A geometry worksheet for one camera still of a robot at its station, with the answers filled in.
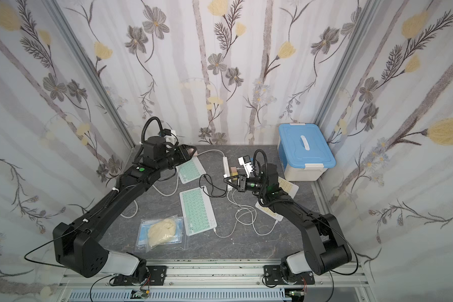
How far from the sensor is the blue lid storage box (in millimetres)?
927

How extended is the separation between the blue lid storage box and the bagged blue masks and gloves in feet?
2.00

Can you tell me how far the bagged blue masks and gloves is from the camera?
814mm
